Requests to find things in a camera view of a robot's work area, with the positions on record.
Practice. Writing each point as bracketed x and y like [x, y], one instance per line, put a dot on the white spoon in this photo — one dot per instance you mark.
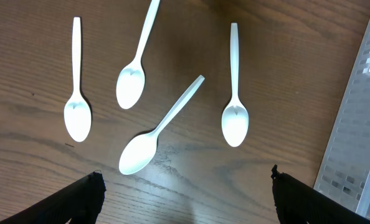
[141, 149]
[131, 80]
[235, 117]
[77, 112]

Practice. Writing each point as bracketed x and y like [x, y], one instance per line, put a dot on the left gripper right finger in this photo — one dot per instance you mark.
[297, 203]

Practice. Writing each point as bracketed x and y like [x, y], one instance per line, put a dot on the clear plastic basket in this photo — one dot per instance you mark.
[344, 174]

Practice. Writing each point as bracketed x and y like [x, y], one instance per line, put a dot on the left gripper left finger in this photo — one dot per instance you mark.
[79, 202]

